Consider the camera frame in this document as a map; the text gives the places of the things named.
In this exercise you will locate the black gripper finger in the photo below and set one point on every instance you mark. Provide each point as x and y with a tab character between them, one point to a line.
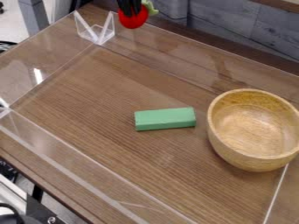
136	5
124	6

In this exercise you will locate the red plush fruit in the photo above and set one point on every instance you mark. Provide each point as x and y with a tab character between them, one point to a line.
135	21

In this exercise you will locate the wooden bowl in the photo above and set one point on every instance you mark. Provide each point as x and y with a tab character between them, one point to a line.
252	129

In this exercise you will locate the green rectangular block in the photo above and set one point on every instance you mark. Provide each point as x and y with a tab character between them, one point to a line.
162	119

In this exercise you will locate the grey table leg post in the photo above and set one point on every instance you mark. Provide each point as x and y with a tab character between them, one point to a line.
34	15

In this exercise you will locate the clear acrylic tray wall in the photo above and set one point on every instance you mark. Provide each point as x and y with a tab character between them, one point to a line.
72	84

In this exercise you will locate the black clamp bracket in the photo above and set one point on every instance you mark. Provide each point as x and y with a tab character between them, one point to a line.
11	216

